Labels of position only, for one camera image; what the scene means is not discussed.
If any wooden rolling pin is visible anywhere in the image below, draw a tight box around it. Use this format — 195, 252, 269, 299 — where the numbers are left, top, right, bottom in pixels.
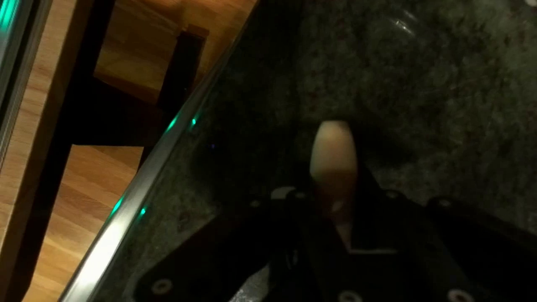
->
307, 118, 361, 249

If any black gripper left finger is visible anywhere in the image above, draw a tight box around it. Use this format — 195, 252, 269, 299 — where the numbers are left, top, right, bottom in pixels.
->
133, 185, 337, 302

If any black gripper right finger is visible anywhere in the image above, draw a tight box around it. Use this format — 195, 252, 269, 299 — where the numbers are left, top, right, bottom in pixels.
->
336, 160, 537, 302

